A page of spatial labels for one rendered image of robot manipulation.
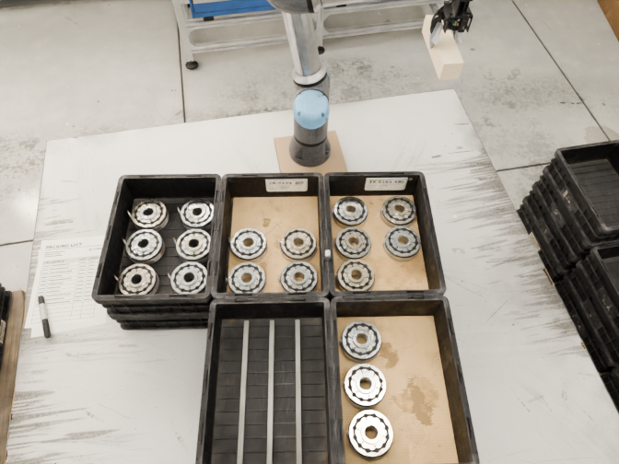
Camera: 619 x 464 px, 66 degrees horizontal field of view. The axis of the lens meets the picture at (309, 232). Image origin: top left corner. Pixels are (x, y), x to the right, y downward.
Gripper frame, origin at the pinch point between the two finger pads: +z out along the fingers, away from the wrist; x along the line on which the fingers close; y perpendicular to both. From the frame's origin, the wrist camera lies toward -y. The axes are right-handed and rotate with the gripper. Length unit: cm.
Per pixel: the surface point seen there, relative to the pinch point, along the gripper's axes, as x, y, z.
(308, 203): -46, 40, 25
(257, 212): -62, 42, 25
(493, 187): 20, 30, 38
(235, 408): -70, 99, 25
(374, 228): -27, 51, 25
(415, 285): -19, 71, 25
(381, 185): -23.7, 39.1, 19.8
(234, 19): -72, -133, 78
